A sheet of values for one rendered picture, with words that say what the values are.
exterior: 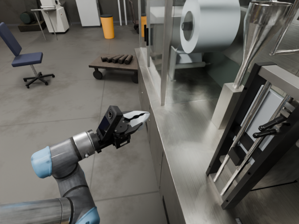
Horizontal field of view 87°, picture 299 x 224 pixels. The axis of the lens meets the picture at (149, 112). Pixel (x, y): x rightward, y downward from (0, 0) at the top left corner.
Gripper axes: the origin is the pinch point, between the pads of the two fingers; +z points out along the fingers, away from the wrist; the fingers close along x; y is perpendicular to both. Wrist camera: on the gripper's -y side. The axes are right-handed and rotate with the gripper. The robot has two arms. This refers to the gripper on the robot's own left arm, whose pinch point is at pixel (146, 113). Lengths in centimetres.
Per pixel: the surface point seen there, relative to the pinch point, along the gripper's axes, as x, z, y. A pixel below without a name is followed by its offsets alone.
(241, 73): 3, 52, -2
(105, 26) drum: -500, 179, 153
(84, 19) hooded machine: -687, 169, 188
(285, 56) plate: 9, 75, -9
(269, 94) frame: 22.9, 21.2, -17.1
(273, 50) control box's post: 12.4, 40.0, -20.4
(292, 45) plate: 8, 75, -14
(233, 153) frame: 26.5, 17.3, 3.9
